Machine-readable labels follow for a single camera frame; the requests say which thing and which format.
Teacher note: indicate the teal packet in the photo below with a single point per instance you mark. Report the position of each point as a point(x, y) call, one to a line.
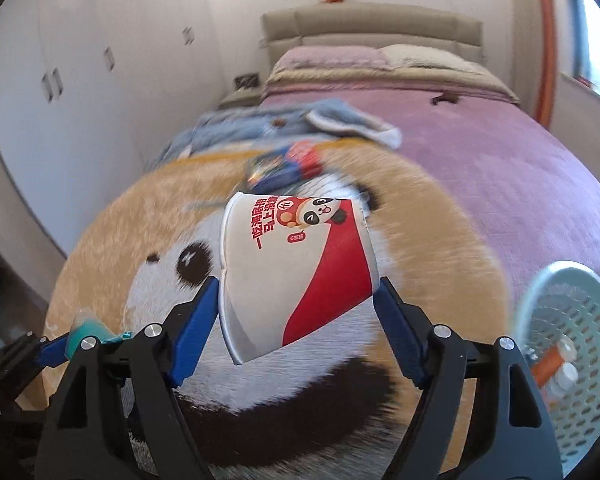
point(87, 330)

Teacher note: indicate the orange paper cup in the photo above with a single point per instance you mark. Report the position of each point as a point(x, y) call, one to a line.
point(547, 365)

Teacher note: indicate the small brown item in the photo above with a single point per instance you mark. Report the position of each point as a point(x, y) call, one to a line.
point(445, 98)

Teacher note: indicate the beige curtain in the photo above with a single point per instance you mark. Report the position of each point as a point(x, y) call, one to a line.
point(522, 35)

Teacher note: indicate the beige nightstand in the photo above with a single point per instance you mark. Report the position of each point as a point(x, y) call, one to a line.
point(240, 99)

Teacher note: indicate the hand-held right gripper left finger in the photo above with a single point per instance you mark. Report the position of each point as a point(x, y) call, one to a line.
point(197, 325)

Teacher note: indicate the yellow panda printed blanket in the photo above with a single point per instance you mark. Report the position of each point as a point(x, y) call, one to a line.
point(155, 220)

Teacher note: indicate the pink bed sheet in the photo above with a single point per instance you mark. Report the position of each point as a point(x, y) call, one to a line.
point(480, 170)

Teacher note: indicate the cream pillow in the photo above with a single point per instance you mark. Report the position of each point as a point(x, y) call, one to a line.
point(425, 57)

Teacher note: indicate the pink pillow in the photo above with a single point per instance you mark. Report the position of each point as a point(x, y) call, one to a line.
point(330, 57)

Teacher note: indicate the blue fleece blanket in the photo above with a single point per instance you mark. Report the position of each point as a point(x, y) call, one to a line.
point(260, 122)

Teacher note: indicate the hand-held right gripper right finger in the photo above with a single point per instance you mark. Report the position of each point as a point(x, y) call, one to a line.
point(400, 332)

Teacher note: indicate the light green plastic basket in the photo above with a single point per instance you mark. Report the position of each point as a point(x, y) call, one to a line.
point(590, 410)

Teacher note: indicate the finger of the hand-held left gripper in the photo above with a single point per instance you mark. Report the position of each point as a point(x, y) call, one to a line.
point(52, 352)

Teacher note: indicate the folded quilt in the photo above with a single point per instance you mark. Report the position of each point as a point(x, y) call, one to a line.
point(380, 82)

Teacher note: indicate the beige bed headboard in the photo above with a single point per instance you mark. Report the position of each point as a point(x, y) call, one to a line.
point(370, 22)

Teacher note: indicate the blue foil snack packet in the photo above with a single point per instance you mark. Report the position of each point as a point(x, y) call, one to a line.
point(285, 167)

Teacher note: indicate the white wardrobe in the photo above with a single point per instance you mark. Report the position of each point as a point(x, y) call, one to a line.
point(80, 60)

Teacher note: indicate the orange curtain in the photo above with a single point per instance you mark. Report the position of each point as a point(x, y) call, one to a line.
point(547, 45)

